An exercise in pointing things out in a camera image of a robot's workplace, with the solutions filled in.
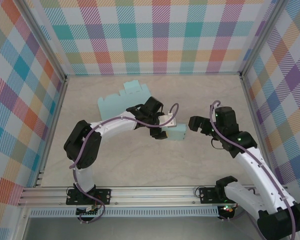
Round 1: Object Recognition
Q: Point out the aluminium frame post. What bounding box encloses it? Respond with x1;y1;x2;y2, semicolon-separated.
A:
19;0;68;82
238;0;291;80

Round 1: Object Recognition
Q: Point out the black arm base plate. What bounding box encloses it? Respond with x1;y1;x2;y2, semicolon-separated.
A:
198;186;241;205
65;188;113;206

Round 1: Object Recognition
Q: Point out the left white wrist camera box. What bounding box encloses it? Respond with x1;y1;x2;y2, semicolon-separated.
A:
158;111;178;128

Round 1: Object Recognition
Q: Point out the grey metal shelf panel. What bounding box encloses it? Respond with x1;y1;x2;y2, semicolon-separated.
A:
22;216;291;240

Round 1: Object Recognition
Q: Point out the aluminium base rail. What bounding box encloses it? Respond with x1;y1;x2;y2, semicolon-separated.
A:
17;184;295;207

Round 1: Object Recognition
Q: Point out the light blue paper box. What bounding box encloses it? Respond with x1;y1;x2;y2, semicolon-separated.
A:
164;123;188;142
97;81;153;120

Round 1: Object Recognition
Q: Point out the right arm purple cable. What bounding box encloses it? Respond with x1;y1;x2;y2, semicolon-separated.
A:
209;100;298;240

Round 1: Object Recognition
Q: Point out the aluminium table edge rail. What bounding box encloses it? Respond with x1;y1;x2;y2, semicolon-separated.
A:
34;76;70;188

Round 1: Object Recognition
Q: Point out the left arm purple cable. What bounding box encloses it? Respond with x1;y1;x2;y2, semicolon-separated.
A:
69;102;180;225

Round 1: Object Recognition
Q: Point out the white slotted cable duct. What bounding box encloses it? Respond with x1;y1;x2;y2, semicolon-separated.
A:
29;206;220;218

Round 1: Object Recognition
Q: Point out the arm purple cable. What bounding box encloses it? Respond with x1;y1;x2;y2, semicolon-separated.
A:
209;100;298;240
69;102;180;225

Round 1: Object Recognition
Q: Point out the small circuit board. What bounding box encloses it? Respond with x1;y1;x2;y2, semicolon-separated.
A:
75;206;101;217
219;204;236;215

